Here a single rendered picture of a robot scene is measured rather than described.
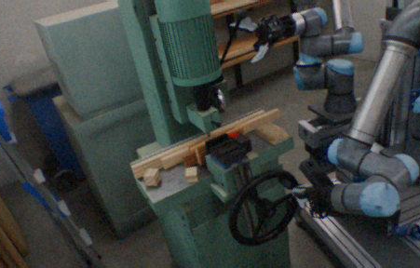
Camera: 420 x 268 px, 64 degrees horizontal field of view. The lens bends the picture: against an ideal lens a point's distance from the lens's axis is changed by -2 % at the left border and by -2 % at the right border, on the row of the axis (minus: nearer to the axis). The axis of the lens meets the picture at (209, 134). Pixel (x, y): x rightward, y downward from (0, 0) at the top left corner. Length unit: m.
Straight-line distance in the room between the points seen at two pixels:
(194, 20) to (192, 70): 0.16
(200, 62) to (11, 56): 2.40
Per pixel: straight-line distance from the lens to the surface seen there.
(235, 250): 1.48
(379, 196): 0.83
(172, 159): 1.29
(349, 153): 0.96
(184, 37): 1.11
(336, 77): 1.63
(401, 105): 1.53
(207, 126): 1.25
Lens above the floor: 1.60
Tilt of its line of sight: 29 degrees down
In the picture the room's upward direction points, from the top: 11 degrees counter-clockwise
